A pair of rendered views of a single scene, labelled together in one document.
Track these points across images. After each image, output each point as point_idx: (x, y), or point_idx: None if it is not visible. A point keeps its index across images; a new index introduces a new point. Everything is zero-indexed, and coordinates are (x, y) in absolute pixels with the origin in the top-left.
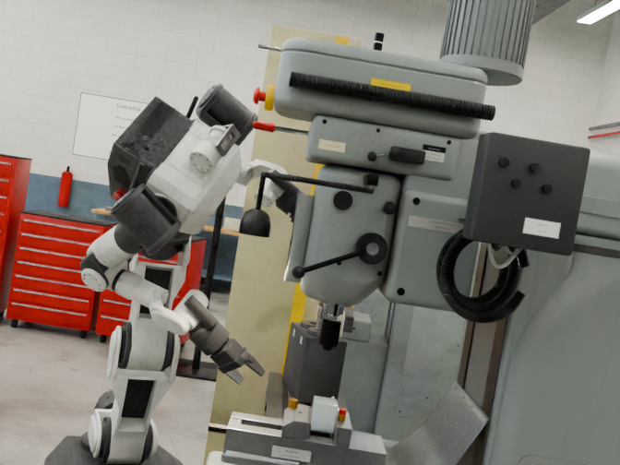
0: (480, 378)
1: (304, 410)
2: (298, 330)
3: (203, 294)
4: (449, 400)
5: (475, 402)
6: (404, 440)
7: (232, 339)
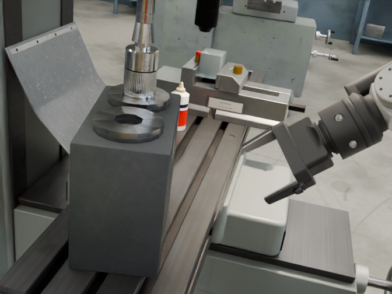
0: (48, 5)
1: (226, 70)
2: (176, 124)
3: (388, 66)
4: (28, 63)
5: (47, 31)
6: (59, 136)
7: (310, 119)
